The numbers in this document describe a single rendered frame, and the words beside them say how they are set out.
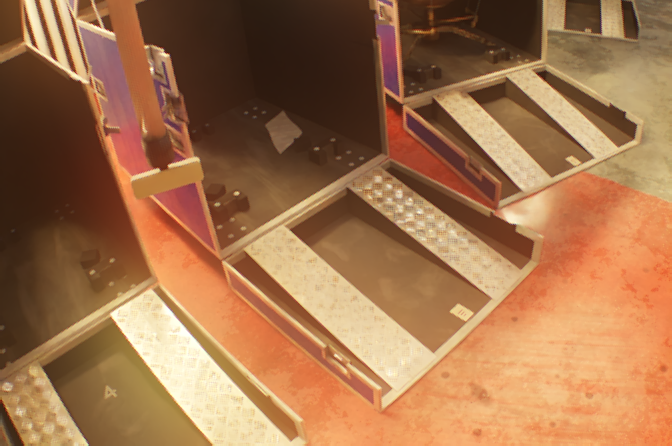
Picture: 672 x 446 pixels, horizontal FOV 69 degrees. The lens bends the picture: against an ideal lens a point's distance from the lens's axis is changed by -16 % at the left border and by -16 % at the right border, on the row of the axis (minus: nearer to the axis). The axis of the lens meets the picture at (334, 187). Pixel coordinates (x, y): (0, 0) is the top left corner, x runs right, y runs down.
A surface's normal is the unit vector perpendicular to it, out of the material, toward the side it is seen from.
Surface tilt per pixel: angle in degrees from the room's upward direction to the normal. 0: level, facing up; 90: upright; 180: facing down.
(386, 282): 1
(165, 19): 90
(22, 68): 90
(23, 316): 0
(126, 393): 1
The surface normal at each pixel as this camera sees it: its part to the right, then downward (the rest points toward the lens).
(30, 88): 0.68, 0.36
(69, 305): -0.11, -0.81
